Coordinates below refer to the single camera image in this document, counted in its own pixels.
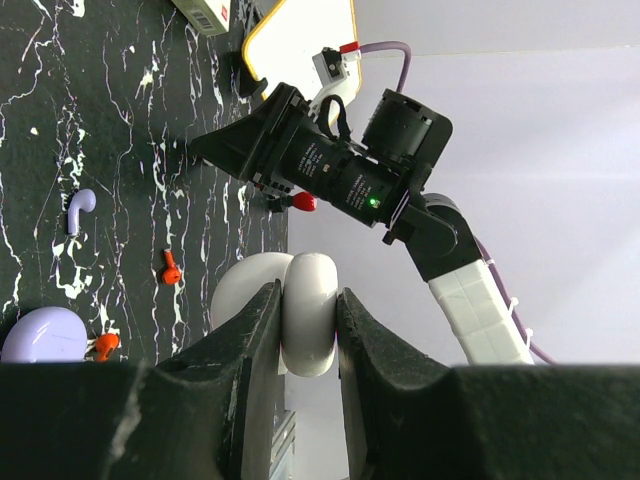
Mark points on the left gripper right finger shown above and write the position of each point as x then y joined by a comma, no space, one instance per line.
407,416

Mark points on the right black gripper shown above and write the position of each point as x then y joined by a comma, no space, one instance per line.
280,147

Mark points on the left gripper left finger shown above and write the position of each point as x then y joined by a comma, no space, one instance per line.
206,413

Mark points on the white earbud charging case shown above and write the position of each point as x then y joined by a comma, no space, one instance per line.
309,291

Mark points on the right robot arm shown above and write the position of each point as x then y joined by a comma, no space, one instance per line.
450,261

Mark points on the purple earbud charging case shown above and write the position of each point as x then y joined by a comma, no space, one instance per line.
46,335

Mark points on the red emergency stop button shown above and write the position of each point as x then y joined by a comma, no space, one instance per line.
303,201

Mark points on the red earbud lower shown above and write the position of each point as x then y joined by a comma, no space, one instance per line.
105,346

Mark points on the red earbud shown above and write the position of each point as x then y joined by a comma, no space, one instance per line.
171,275
105,346

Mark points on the white pink cardboard box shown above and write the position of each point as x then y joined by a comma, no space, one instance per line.
208,17

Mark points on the red earbud upper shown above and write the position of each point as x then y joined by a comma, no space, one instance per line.
171,275

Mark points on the purple earbud upper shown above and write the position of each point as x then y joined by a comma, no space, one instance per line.
82,201

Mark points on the white whiteboard with wooden frame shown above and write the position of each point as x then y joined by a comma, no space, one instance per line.
281,46

